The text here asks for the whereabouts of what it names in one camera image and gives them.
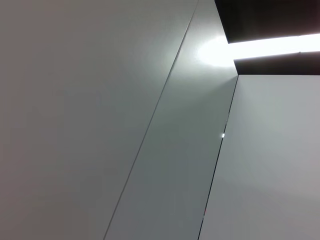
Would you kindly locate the bright ceiling light strip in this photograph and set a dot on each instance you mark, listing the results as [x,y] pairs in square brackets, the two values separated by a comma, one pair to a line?
[275,47]

